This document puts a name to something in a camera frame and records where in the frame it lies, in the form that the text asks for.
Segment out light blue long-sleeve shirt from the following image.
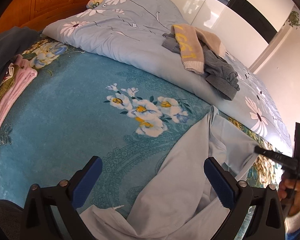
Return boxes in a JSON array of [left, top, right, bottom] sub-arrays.
[[81, 107, 257, 239]]

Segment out person's right hand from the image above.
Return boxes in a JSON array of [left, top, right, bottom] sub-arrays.
[[277, 178, 300, 217]]

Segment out grey sweatshirt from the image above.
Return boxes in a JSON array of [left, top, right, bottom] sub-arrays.
[[161, 32, 241, 101]]

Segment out teal floral bed sheet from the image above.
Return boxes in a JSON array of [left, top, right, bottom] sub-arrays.
[[0, 38, 290, 216]]

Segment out olive patterned folded garment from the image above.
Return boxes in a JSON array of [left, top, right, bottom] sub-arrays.
[[0, 64, 19, 101]]

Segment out white black sliding wardrobe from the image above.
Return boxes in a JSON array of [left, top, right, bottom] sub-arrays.
[[171, 0, 268, 68]]

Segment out green hanging plant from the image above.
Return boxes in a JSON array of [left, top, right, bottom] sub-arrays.
[[287, 10, 300, 29]]

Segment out beige knit sweater yellow letters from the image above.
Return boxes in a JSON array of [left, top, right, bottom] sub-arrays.
[[171, 24, 226, 75]]

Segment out folded pink garment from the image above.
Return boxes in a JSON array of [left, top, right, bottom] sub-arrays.
[[0, 54, 38, 128]]

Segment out dark folded garment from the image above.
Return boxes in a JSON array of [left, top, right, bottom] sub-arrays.
[[0, 27, 39, 84]]

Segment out light blue floral quilt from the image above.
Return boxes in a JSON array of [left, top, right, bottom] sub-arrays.
[[43, 0, 292, 154]]

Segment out orange wooden headboard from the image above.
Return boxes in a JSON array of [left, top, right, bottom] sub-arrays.
[[0, 0, 89, 33]]

